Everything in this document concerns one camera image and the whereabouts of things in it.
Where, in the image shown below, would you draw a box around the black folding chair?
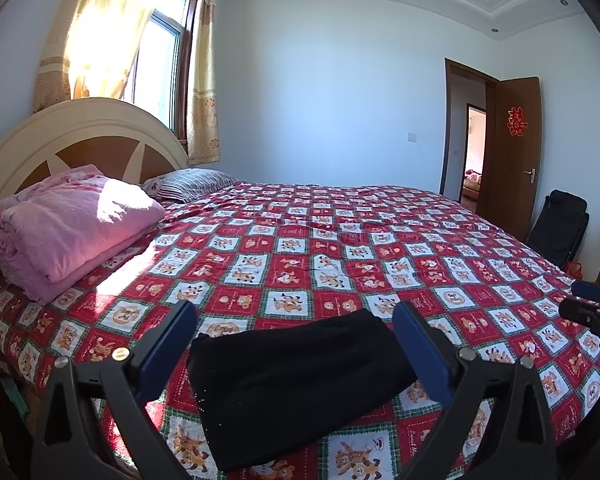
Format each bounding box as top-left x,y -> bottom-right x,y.
526,190 -> 590,269

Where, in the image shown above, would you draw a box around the striped pillow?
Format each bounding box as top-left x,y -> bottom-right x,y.
142,168 -> 237,203

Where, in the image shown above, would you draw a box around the pink folded blanket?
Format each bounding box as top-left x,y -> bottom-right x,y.
0,165 -> 166,304

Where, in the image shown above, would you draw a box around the door handle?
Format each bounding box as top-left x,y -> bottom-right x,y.
524,168 -> 536,184

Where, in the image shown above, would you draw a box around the black pants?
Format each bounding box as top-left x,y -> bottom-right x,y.
186,310 -> 416,474

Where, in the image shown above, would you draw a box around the red patchwork bedspread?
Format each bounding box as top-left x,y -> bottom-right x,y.
0,181 -> 600,480

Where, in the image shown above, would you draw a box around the cream wooden headboard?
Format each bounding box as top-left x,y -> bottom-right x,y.
0,96 -> 191,311

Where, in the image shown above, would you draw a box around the left yellow curtain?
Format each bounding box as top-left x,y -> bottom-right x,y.
32,0 -> 156,113

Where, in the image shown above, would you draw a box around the red double happiness decal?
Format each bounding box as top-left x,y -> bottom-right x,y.
506,106 -> 528,138

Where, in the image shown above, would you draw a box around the right yellow curtain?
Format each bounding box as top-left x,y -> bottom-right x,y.
186,0 -> 220,166

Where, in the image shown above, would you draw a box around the window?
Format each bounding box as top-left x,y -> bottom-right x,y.
122,0 -> 196,141

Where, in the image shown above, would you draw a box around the brown wooden door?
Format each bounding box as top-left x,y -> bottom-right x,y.
477,77 -> 543,240

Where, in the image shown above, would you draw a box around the red gift bag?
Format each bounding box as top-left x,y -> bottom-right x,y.
565,261 -> 583,280

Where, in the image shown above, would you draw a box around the yellow curtain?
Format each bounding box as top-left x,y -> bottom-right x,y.
186,0 -> 220,166
32,0 -> 156,113

